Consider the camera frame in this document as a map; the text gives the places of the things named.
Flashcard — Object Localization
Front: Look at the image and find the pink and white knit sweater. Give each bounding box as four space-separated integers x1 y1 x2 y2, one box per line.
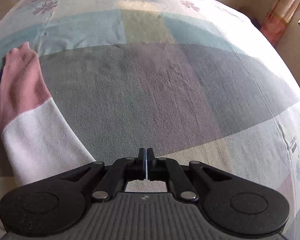
0 42 95 186

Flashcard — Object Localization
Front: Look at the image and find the pastel patchwork bed sheet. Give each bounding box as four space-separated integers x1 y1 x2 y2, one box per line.
0 0 300 240

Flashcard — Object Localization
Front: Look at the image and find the left orange plaid curtain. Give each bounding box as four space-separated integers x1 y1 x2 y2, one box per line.
261 0 300 46

